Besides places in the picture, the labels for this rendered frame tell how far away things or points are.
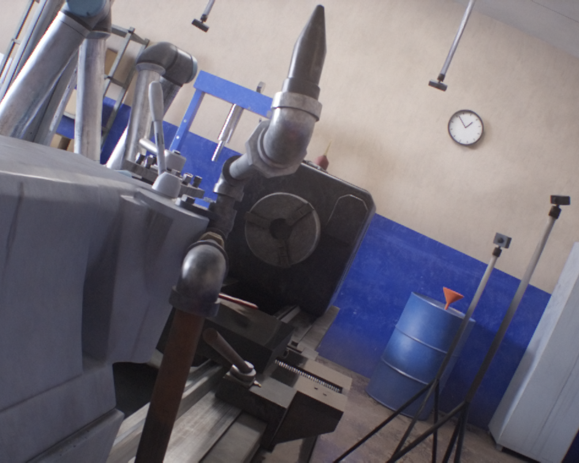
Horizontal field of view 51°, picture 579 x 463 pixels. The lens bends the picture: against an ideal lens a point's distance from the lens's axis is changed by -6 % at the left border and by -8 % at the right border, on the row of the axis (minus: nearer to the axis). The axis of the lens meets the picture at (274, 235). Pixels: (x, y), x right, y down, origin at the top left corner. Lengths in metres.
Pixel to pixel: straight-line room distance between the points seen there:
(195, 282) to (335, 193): 1.96
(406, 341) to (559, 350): 1.28
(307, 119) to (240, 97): 4.96
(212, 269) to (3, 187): 0.16
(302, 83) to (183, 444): 0.62
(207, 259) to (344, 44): 5.52
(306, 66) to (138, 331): 0.37
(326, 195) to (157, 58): 0.81
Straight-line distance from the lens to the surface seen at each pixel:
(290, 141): 0.44
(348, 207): 2.33
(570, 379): 5.50
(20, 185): 0.49
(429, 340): 5.02
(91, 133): 2.08
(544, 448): 5.61
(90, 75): 2.09
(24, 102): 1.97
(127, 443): 0.85
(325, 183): 2.39
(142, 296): 0.69
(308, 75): 0.45
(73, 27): 1.97
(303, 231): 2.19
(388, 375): 5.12
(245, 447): 1.04
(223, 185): 0.73
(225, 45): 6.10
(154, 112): 0.80
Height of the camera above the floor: 1.22
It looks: 4 degrees down
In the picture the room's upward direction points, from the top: 24 degrees clockwise
